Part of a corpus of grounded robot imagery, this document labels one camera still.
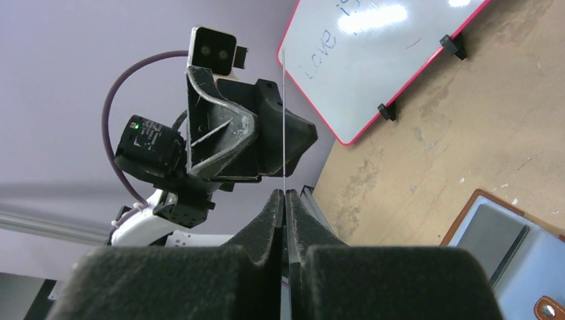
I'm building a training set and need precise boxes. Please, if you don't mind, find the black whiteboard clip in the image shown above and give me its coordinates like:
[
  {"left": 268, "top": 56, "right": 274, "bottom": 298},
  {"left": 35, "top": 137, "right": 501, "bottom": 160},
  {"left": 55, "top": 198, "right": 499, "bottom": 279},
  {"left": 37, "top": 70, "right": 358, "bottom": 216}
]
[
  {"left": 440, "top": 33, "right": 468, "bottom": 61},
  {"left": 377, "top": 101, "right": 397, "bottom": 121}
]

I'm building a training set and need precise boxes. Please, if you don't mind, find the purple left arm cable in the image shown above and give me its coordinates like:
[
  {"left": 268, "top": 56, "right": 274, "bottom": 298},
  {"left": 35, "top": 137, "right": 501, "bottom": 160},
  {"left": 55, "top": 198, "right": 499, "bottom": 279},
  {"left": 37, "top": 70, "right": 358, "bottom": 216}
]
[{"left": 101, "top": 50, "right": 191, "bottom": 206}]

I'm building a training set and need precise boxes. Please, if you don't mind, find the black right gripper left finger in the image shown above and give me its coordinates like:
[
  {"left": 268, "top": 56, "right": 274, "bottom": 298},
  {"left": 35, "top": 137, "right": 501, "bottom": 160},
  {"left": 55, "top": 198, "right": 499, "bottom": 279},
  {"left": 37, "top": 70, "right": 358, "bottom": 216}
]
[{"left": 49, "top": 189, "right": 284, "bottom": 319}]

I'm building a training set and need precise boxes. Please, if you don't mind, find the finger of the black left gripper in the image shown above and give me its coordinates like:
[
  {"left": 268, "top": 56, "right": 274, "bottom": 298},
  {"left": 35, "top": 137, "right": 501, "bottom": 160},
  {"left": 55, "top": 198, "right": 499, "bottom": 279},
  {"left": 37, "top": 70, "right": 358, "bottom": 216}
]
[
  {"left": 257, "top": 79, "right": 318, "bottom": 177},
  {"left": 185, "top": 65, "right": 257, "bottom": 179}
]

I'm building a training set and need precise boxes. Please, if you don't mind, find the brown leather card holder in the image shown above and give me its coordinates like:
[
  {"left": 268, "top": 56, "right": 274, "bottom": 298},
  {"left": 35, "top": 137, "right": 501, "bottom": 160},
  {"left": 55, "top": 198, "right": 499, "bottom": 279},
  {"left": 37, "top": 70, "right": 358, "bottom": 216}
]
[{"left": 441, "top": 189, "right": 564, "bottom": 319}]

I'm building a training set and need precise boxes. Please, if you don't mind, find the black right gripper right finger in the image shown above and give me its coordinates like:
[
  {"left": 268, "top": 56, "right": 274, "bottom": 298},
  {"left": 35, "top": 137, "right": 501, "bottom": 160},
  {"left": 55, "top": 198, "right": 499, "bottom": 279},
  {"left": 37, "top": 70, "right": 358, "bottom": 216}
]
[{"left": 286, "top": 190, "right": 502, "bottom": 319}]

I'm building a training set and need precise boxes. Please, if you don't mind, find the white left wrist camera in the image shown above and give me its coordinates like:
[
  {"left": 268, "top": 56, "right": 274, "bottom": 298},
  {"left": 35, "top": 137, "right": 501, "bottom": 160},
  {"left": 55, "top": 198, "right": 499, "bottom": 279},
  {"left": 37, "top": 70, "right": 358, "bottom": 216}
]
[{"left": 187, "top": 25, "right": 249, "bottom": 81}]

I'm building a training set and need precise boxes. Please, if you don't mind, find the pink framed whiteboard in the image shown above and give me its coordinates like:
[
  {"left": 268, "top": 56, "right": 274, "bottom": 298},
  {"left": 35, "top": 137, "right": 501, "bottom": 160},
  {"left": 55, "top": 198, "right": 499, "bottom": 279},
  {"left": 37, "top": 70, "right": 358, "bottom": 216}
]
[{"left": 277, "top": 0, "right": 487, "bottom": 145}]

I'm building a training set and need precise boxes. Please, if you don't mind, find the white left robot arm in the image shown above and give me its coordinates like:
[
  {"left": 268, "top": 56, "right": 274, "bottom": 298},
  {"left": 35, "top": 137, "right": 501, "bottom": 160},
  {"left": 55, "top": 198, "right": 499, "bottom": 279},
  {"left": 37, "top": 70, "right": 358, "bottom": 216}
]
[{"left": 109, "top": 66, "right": 318, "bottom": 246}]

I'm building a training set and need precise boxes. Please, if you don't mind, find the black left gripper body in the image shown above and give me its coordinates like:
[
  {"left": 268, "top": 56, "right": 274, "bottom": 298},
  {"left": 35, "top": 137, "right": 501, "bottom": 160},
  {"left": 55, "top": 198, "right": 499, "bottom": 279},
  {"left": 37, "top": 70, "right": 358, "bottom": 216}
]
[{"left": 113, "top": 79, "right": 267, "bottom": 227}]

